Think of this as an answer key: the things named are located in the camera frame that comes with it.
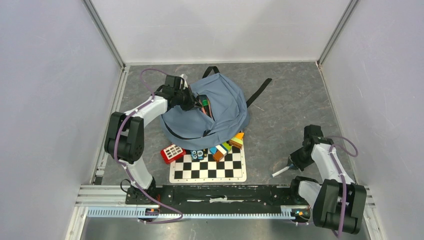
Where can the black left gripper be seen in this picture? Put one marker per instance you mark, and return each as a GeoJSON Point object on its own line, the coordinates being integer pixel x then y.
{"type": "Point", "coordinates": [193, 102]}

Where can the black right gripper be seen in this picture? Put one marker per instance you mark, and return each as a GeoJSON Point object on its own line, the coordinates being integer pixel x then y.
{"type": "Point", "coordinates": [293, 159]}

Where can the white blue marker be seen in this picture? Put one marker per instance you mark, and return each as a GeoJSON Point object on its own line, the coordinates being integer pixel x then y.
{"type": "Point", "coordinates": [286, 168]}

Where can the blue grey backpack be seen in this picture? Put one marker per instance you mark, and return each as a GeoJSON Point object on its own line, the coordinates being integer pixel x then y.
{"type": "Point", "coordinates": [194, 130]}

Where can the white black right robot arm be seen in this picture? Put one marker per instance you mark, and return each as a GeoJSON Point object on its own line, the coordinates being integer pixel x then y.
{"type": "Point", "coordinates": [338, 202]}

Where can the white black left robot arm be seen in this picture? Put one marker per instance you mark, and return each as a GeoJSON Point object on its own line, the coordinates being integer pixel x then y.
{"type": "Point", "coordinates": [125, 136]}

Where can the blue owl toy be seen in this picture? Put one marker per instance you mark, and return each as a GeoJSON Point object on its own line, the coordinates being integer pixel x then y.
{"type": "Point", "coordinates": [199, 155]}

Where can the red toy block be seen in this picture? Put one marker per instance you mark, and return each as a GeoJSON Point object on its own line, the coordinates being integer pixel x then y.
{"type": "Point", "coordinates": [172, 153]}

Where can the multicolour toy brick stack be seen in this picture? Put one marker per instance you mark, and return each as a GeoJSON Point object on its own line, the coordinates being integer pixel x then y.
{"type": "Point", "coordinates": [220, 151]}

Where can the black white chess mat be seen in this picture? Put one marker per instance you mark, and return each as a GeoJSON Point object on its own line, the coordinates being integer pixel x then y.
{"type": "Point", "coordinates": [230, 169]}

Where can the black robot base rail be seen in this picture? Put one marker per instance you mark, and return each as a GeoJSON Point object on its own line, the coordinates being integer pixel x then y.
{"type": "Point", "coordinates": [228, 202]}

